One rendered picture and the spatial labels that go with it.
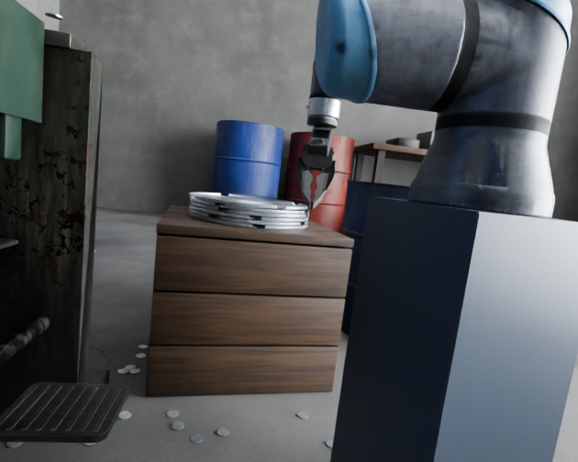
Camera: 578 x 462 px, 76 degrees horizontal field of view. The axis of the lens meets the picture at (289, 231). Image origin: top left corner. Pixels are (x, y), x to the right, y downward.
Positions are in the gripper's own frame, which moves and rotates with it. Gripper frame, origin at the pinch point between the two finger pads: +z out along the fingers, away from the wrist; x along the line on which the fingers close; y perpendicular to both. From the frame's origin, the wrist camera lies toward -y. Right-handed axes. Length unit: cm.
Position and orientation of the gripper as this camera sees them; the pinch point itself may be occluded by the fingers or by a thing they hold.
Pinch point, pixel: (311, 203)
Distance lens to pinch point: 89.6
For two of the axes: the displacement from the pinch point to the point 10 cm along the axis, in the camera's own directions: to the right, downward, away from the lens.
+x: -9.9, -1.3, 1.1
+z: -1.2, 9.8, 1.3
